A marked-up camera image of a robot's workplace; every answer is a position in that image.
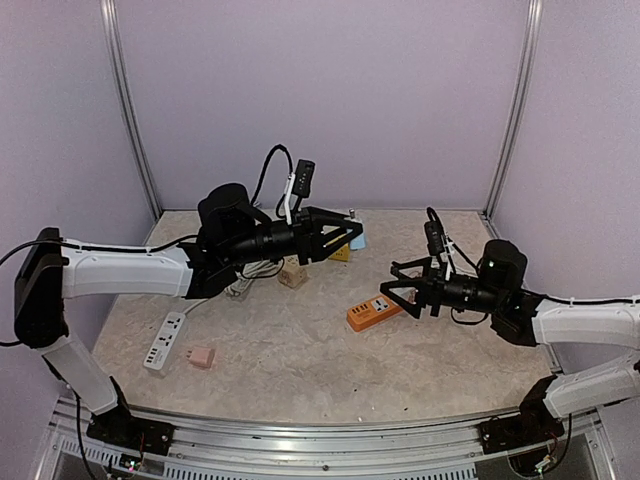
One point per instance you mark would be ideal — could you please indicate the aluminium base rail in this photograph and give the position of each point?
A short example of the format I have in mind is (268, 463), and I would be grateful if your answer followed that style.
(211, 448)

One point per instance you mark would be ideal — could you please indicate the white power strip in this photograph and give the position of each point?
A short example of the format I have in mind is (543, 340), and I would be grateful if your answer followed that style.
(164, 347)

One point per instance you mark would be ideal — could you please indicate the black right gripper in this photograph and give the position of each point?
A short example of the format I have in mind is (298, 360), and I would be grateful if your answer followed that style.
(433, 288)

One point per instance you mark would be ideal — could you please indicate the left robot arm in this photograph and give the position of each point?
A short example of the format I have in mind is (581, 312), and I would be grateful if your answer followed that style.
(232, 234)

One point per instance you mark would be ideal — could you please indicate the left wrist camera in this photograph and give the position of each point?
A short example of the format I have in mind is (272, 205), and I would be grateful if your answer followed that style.
(297, 189)

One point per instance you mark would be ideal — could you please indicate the blue usb charger plug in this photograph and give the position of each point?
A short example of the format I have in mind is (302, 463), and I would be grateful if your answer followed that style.
(359, 242)

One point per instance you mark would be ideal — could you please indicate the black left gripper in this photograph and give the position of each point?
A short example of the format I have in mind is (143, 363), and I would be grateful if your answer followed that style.
(312, 219)

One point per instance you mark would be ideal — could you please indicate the aluminium frame post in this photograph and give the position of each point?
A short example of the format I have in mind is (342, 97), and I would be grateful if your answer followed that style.
(109, 15)
(517, 107)

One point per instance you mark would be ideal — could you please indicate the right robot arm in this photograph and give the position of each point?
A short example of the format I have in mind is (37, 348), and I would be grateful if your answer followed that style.
(529, 319)

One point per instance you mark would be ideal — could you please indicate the orange power strip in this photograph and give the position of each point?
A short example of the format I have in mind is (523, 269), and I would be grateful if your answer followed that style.
(371, 312)

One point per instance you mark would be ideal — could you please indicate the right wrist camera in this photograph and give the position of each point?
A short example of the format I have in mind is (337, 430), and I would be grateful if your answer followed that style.
(438, 248)

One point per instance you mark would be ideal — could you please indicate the yellow cube socket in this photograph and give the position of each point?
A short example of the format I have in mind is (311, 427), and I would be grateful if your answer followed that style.
(342, 254)

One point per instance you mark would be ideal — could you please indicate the beige cube socket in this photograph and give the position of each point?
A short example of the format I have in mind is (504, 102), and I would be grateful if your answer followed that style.
(292, 275)

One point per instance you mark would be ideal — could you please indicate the right aluminium frame post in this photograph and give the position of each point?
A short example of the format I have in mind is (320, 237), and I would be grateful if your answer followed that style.
(517, 107)

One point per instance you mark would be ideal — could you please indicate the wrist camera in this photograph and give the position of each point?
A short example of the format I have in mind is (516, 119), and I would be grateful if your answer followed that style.
(297, 189)
(438, 248)

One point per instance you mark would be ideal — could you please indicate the pink usb charger plug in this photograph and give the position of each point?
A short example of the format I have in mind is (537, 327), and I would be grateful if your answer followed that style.
(201, 357)

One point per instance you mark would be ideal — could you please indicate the left aluminium frame post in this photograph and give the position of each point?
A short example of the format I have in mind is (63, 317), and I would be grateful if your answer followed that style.
(109, 15)

